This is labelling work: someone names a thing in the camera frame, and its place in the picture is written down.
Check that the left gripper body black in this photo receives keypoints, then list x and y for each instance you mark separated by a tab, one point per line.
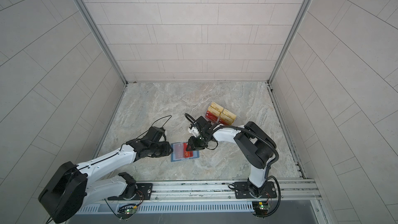
159	150

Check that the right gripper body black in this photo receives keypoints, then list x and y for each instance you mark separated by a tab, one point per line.
198	143

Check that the red cards stack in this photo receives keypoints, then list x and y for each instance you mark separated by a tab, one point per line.
211	117
221	121

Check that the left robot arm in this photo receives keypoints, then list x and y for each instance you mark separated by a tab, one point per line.
74	186

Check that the clear acrylic card stand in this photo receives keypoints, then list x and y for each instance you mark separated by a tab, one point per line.
218	114

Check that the gold cards left stack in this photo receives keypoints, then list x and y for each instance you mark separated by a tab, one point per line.
215	109

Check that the gold cards stack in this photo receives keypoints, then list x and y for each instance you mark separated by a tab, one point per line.
228	116
215	109

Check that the gold cards right stack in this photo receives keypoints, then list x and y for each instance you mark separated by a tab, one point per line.
228	116

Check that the left green circuit board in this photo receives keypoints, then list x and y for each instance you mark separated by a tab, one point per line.
127	211

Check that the green circuit board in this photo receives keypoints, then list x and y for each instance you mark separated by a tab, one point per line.
127	211
261	209

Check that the right green circuit board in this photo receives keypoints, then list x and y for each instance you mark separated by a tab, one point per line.
261	209

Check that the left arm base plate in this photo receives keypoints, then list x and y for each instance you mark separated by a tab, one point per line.
138	192

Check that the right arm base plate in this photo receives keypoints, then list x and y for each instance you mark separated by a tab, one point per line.
247	190

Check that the aluminium mounting rail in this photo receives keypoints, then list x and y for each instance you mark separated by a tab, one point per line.
191	191

